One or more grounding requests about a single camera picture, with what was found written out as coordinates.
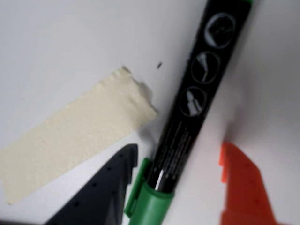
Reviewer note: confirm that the green capped black marker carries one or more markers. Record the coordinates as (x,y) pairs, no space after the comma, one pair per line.
(187,131)

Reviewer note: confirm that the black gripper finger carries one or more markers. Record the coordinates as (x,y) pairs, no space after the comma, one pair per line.
(98,192)

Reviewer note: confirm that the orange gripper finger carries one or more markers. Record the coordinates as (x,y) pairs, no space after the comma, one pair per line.
(246,194)

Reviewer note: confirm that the beige masking tape strip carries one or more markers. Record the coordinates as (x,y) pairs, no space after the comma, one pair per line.
(70,136)

